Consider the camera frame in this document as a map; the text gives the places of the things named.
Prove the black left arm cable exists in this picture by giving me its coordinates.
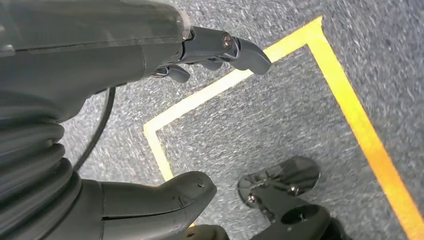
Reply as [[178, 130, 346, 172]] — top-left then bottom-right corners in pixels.
[[73, 86, 117, 172]]

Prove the yellow floor tape square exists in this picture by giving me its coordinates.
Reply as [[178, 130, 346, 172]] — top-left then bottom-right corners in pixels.
[[143, 15, 424, 240]]

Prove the black robot foot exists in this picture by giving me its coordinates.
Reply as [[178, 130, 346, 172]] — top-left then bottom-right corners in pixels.
[[236, 155, 352, 240]]

